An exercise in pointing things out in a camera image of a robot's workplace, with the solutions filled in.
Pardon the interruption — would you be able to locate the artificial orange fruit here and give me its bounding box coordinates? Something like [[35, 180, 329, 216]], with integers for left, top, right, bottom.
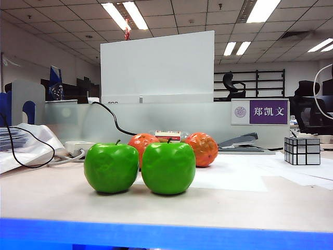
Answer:
[[184, 132, 219, 168], [127, 133, 160, 170]]

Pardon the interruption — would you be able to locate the green plastic apple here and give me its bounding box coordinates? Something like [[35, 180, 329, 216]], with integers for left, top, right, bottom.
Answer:
[[141, 137, 196, 195], [83, 139, 140, 194]]

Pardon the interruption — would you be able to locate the clear bottle red label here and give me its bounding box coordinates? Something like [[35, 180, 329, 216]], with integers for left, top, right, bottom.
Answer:
[[148, 129, 190, 141]]

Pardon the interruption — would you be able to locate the frosted glass desk partition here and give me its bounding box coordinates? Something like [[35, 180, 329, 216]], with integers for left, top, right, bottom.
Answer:
[[45, 100, 291, 151]]

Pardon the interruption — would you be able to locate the white board panel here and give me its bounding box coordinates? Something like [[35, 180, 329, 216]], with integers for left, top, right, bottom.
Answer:
[[100, 30, 215, 104]]

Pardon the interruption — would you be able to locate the grey stapler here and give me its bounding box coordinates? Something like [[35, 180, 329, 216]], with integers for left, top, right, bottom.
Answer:
[[217, 132, 276, 155]]

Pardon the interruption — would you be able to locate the dark cabinet row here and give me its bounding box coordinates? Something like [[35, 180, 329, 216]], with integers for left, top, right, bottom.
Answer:
[[41, 76, 101, 101]]

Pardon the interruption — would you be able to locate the white power strip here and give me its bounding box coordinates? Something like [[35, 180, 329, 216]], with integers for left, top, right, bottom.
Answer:
[[65, 141, 97, 158]]

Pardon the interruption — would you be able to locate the red hanging ornament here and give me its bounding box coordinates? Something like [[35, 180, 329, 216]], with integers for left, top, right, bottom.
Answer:
[[124, 19, 132, 42]]

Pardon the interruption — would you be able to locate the fluorescent ceiling light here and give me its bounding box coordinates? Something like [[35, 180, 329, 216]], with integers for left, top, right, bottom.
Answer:
[[101, 2, 149, 31], [223, 41, 252, 56], [308, 38, 333, 53], [246, 0, 283, 23]]

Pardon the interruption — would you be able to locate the black shelf rack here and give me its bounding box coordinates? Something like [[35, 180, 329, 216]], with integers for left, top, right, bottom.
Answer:
[[214, 69, 286, 99]]

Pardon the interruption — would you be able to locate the purple white name sign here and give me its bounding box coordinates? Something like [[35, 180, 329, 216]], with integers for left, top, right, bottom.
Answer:
[[230, 98, 289, 126]]

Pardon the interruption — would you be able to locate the blue glass trophy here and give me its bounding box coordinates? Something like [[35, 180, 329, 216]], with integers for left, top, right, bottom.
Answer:
[[49, 66, 65, 101]]

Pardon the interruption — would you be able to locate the white plastic bag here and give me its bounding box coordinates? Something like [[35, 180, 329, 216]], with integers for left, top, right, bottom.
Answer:
[[0, 122, 68, 174]]

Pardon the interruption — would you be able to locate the silver mirror cube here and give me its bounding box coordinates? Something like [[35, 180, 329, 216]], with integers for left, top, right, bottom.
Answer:
[[284, 136, 322, 166]]

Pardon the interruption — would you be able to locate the white paper sheet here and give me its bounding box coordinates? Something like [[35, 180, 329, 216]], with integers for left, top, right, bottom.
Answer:
[[256, 151, 333, 189]]

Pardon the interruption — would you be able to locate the black mesh office chair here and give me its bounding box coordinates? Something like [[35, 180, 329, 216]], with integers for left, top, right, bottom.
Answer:
[[289, 80, 333, 135]]

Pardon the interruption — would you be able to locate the blue file holder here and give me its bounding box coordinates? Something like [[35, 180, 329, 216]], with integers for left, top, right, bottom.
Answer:
[[0, 92, 13, 128]]

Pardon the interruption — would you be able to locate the thick black cable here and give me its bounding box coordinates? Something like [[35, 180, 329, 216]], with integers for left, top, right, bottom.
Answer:
[[91, 101, 138, 136]]

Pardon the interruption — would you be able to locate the white adapter cable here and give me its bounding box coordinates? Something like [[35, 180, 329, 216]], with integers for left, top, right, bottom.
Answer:
[[48, 148, 86, 167]]

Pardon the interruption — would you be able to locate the thin black cable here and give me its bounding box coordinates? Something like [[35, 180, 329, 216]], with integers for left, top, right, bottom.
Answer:
[[0, 111, 56, 169]]

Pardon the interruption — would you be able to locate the white looped cable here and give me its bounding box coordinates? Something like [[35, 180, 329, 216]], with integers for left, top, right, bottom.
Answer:
[[313, 63, 333, 118]]

